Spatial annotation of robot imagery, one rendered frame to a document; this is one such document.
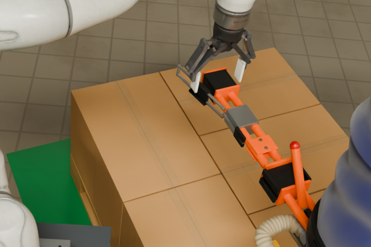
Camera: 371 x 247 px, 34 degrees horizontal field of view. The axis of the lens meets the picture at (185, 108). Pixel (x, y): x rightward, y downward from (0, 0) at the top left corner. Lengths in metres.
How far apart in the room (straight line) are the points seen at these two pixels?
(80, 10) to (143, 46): 2.51
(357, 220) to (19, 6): 0.71
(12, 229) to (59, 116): 1.82
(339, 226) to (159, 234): 1.05
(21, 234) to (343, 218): 0.72
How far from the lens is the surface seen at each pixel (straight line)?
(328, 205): 1.22
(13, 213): 1.47
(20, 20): 1.11
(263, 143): 1.55
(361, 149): 1.05
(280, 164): 1.51
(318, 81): 3.71
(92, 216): 2.80
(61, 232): 1.88
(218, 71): 1.70
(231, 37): 1.52
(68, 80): 3.41
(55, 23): 1.14
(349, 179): 1.13
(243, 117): 1.60
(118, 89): 2.59
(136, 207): 2.19
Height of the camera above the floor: 2.32
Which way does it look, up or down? 44 degrees down
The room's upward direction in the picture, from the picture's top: 10 degrees clockwise
